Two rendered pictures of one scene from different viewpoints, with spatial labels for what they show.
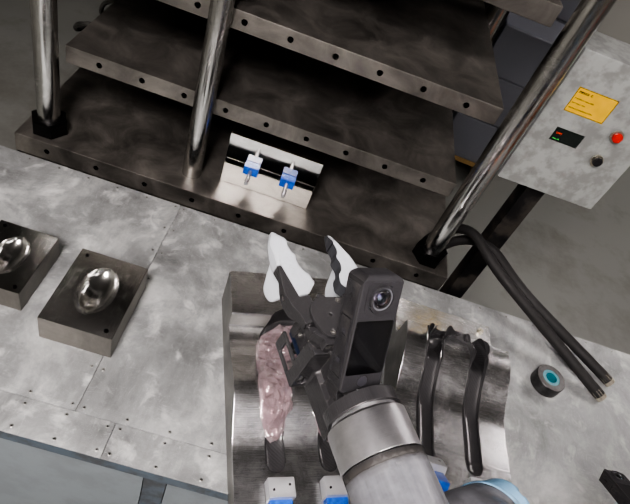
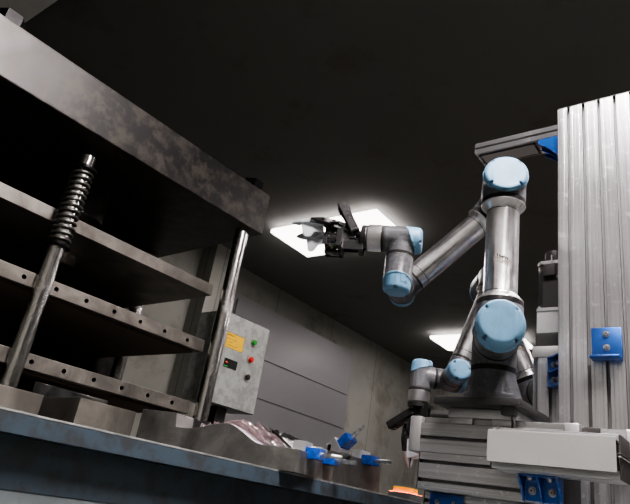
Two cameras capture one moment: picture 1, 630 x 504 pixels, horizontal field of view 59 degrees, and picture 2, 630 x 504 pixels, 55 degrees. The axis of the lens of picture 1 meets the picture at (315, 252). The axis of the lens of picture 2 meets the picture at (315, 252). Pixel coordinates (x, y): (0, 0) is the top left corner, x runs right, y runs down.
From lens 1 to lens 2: 1.70 m
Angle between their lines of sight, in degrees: 76
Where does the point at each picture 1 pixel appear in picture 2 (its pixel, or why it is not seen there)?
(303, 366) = (341, 233)
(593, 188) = (250, 397)
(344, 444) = (374, 228)
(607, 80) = (237, 326)
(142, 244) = not seen: hidden behind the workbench
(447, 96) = (177, 334)
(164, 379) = not seen: hidden behind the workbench
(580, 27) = (232, 284)
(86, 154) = not seen: outside the picture
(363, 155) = (133, 388)
